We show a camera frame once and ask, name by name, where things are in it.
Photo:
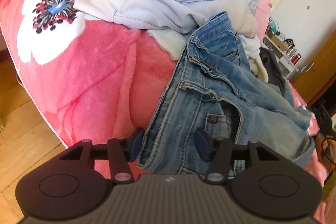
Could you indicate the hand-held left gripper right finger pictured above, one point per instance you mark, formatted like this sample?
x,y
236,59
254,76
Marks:
x,y
201,144

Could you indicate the teal bag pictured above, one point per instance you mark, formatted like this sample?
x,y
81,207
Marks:
x,y
274,26

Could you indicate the blue jeans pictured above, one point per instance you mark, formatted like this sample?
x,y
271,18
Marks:
x,y
210,98

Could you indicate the cardboard box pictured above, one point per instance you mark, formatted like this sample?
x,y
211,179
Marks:
x,y
275,39

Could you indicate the red floral blanket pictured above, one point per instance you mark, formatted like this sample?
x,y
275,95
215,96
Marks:
x,y
92,82

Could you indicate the dark grey garment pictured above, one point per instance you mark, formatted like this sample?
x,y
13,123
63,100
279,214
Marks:
x,y
273,66

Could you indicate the white knit sweater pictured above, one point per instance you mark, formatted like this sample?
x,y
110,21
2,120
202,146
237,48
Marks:
x,y
170,41

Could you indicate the white shelf unit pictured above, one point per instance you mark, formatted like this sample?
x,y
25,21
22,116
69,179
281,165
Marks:
x,y
283,56

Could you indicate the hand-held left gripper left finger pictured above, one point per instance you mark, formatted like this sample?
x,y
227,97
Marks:
x,y
136,144

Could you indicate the wooden door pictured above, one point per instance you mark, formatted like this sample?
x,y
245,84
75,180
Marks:
x,y
320,69

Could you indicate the red bottle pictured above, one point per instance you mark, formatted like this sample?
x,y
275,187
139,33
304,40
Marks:
x,y
297,59

